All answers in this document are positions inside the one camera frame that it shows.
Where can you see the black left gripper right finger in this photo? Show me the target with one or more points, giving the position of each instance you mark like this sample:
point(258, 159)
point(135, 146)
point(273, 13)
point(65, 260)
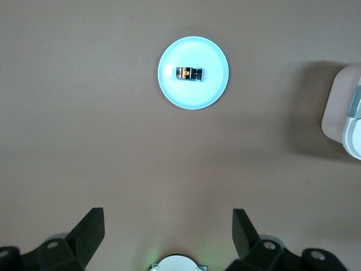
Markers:
point(253, 248)

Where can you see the light blue round plate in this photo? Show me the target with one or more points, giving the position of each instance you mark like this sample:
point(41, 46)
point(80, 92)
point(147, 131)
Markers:
point(194, 93)

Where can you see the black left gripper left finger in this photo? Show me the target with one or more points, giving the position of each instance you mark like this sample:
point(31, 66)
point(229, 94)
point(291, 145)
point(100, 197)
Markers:
point(79, 242)

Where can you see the orange and black push-button switch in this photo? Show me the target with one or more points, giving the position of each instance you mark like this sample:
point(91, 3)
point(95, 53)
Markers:
point(186, 74)

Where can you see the white lidded storage box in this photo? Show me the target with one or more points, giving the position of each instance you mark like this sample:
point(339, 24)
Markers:
point(338, 113)

